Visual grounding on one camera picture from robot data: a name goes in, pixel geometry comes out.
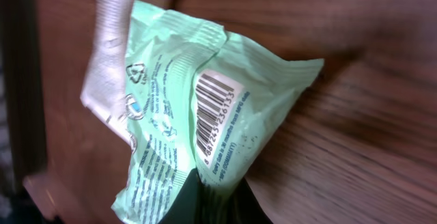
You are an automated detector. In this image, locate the teal snack packet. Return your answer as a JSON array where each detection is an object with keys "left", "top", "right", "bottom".
[{"left": 112, "top": 1, "right": 324, "bottom": 223}]

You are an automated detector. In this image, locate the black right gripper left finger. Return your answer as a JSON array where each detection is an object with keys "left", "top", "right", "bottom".
[{"left": 160, "top": 169, "right": 205, "bottom": 224}]

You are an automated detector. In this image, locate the white Pantene tube gold cap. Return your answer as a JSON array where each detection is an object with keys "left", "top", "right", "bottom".
[{"left": 81, "top": 0, "right": 173, "bottom": 145}]

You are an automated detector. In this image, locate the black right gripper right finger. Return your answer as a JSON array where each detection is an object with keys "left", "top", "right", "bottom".
[{"left": 218, "top": 178, "right": 272, "bottom": 224}]

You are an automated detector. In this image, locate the grey plastic shopping basket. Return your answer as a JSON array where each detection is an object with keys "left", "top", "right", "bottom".
[{"left": 1, "top": 0, "right": 46, "bottom": 223}]

